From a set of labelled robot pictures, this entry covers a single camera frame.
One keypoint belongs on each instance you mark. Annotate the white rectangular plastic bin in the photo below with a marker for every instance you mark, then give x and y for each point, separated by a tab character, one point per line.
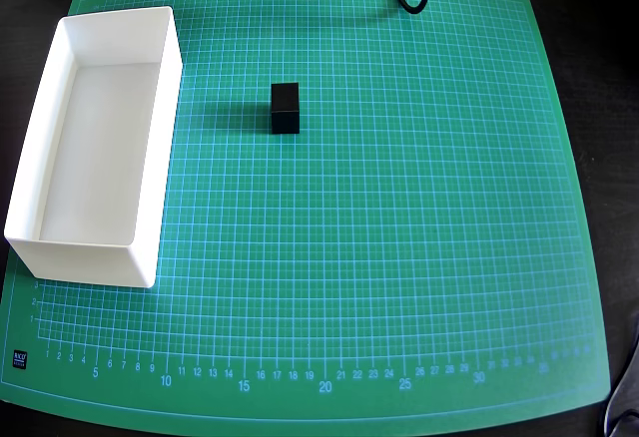
100	147

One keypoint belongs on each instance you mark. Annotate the green cutting mat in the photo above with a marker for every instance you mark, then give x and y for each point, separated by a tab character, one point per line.
399	207

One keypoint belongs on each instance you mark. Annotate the black cube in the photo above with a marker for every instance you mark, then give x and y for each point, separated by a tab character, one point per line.
285	108

